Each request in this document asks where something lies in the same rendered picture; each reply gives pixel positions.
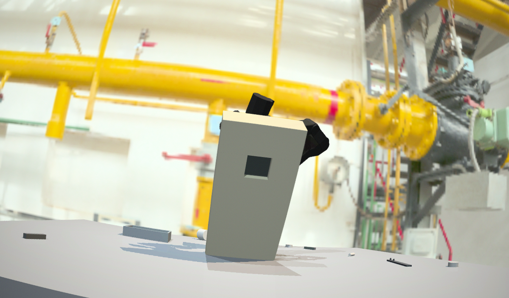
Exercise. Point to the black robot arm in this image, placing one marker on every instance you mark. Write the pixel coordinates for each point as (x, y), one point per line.
(316, 142)

